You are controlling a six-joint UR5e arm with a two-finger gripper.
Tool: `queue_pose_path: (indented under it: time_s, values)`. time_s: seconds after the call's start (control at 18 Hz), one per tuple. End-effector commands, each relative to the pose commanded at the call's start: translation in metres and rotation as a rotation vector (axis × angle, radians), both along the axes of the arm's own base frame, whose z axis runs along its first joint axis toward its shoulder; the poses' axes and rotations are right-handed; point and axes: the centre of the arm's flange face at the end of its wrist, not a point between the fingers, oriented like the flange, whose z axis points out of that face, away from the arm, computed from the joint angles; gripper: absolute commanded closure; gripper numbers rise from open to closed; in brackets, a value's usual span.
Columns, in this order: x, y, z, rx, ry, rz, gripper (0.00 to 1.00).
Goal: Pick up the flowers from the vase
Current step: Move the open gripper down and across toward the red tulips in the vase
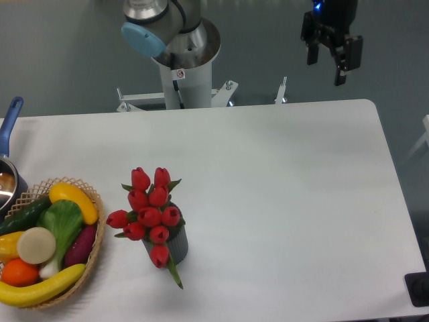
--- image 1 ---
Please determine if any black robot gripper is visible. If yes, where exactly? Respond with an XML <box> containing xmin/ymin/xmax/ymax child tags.
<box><xmin>301</xmin><ymin>0</ymin><xmax>363</xmax><ymax>86</ymax></box>

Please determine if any red tulip bouquet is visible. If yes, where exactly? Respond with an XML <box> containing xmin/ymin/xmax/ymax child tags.
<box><xmin>106</xmin><ymin>167</ymin><xmax>189</xmax><ymax>288</ymax></box>

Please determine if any grey ribbed vase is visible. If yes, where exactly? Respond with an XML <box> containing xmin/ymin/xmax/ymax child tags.
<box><xmin>137</xmin><ymin>203</ymin><xmax>188</xmax><ymax>268</ymax></box>

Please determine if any black device at edge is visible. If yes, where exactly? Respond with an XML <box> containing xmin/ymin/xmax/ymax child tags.
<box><xmin>404</xmin><ymin>272</ymin><xmax>428</xmax><ymax>307</ymax></box>

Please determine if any green bok choy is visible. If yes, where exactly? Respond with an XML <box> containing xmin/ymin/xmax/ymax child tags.
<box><xmin>37</xmin><ymin>200</ymin><xmax>83</xmax><ymax>280</ymax></box>

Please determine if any woven wicker basket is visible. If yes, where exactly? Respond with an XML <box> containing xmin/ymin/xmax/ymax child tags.
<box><xmin>6</xmin><ymin>177</ymin><xmax>105</xmax><ymax>309</ymax></box>

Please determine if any purple sweet potato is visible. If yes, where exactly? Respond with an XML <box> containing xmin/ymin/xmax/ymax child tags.
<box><xmin>64</xmin><ymin>225</ymin><xmax>97</xmax><ymax>268</ymax></box>

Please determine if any green cucumber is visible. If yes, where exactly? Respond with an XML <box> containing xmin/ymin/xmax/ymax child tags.
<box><xmin>1</xmin><ymin>196</ymin><xmax>52</xmax><ymax>235</ymax></box>

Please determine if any beige round disc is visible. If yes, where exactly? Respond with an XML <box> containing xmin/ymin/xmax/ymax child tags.
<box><xmin>17</xmin><ymin>227</ymin><xmax>56</xmax><ymax>264</ymax></box>

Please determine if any yellow pepper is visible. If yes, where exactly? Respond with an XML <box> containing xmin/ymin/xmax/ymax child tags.
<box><xmin>0</xmin><ymin>231</ymin><xmax>23</xmax><ymax>263</ymax></box>

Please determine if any orange fruit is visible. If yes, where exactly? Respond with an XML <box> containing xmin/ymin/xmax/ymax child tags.
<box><xmin>1</xmin><ymin>258</ymin><xmax>39</xmax><ymax>287</ymax></box>

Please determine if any yellow banana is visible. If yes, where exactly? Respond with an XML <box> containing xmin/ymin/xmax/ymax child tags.
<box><xmin>1</xmin><ymin>264</ymin><xmax>86</xmax><ymax>308</ymax></box>

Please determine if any white frame at right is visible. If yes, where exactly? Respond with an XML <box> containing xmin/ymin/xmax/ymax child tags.
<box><xmin>402</xmin><ymin>115</ymin><xmax>428</xmax><ymax>164</ymax></box>

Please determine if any blue handled saucepan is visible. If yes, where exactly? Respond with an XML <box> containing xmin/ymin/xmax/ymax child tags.
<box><xmin>1</xmin><ymin>97</ymin><xmax>27</xmax><ymax>221</ymax></box>

